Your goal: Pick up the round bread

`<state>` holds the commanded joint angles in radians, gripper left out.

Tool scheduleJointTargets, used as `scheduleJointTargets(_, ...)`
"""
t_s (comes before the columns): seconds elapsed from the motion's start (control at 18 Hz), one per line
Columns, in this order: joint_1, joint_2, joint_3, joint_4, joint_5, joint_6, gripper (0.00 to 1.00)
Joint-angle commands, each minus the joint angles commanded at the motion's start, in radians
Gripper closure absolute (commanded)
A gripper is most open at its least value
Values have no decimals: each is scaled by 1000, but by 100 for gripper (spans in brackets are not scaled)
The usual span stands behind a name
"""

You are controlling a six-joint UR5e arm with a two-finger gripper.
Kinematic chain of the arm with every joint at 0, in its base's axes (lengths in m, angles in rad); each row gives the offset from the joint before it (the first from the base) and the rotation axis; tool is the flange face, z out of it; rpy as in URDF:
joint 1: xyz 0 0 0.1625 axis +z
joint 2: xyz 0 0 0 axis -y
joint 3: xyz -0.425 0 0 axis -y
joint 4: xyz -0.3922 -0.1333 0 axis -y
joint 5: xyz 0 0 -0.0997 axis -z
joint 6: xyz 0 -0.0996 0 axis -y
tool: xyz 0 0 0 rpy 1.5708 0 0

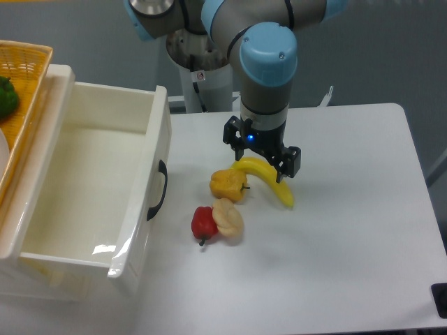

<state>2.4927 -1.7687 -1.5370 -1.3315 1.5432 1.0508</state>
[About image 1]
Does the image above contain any yellow wicker basket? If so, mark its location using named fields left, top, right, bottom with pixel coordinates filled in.
left=1, top=40, right=53, bottom=200

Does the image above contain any white bracket behind table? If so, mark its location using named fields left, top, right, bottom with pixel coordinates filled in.
left=318, top=85, right=334, bottom=107

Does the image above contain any yellow orange bell pepper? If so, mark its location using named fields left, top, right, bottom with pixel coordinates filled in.
left=209, top=169, right=250, bottom=202

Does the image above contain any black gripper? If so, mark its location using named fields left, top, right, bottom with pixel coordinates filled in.
left=223, top=103, right=301, bottom=183

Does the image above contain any black drawer handle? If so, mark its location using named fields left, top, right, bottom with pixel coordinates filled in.
left=146, top=160, right=168, bottom=221

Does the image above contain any black object at table edge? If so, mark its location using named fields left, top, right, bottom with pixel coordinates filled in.
left=431, top=283, right=447, bottom=319

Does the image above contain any green bell pepper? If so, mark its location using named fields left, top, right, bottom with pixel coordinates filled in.
left=0, top=76, right=20, bottom=119

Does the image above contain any red bell pepper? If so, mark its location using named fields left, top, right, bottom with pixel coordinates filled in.
left=191, top=207, right=219, bottom=246

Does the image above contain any yellow banana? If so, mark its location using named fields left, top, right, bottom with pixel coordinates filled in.
left=230, top=157, right=295, bottom=208

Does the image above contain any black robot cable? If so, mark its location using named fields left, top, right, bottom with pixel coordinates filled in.
left=189, top=54, right=209, bottom=113

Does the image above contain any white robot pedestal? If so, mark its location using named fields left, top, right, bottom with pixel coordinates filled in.
left=165, top=28, right=234, bottom=114

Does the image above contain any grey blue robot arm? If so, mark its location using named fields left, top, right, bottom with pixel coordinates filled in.
left=124, top=1, right=346, bottom=181

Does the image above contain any white plastic drawer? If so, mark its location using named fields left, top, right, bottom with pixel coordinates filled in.
left=20, top=82, right=171, bottom=281

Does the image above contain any white drawer cabinet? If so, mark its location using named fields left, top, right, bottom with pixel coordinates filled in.
left=1, top=65, right=144, bottom=300

